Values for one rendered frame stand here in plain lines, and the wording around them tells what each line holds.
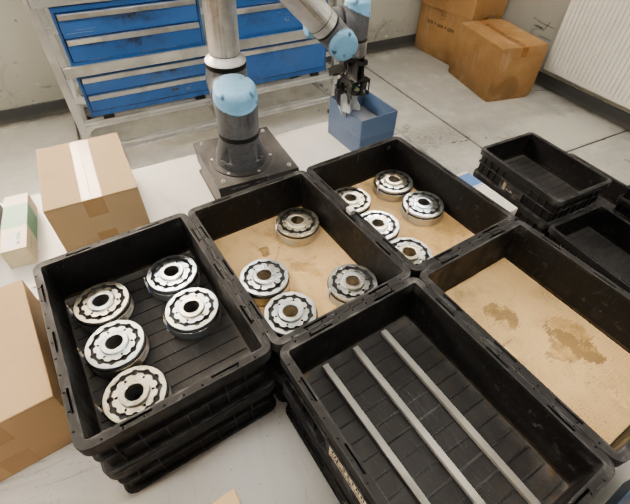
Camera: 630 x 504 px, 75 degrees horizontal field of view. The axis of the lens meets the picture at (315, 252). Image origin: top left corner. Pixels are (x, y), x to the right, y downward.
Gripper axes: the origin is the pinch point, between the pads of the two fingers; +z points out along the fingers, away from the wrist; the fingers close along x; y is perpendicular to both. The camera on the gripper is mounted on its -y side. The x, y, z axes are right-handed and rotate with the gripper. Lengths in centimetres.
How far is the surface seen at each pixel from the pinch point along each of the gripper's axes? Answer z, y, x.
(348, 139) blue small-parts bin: 8.5, 3.3, -0.1
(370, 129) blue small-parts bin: 2.3, 10.0, 3.7
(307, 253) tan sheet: -1, 52, -45
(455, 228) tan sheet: -1, 63, -10
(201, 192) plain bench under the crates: 12, 1, -54
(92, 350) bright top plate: -3, 56, -91
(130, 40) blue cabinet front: 13, -143, -41
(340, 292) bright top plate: -3, 67, -46
